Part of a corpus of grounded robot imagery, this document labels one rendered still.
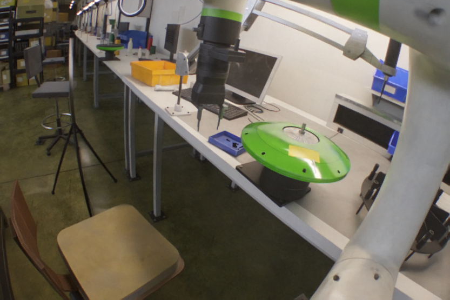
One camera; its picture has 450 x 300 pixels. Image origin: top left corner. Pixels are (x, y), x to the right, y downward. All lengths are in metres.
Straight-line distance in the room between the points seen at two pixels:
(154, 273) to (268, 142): 0.53
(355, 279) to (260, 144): 0.35
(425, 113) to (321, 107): 1.27
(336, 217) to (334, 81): 1.03
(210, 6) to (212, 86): 0.18
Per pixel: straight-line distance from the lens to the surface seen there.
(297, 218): 0.61
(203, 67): 0.49
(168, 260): 0.80
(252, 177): 0.67
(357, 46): 0.65
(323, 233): 0.60
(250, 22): 0.84
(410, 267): 0.70
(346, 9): 0.21
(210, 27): 0.48
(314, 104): 1.59
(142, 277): 0.77
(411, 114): 0.35
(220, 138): 0.87
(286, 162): 0.49
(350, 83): 1.48
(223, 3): 0.48
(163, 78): 1.50
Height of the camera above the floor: 1.30
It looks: 24 degrees down
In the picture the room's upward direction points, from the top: 11 degrees clockwise
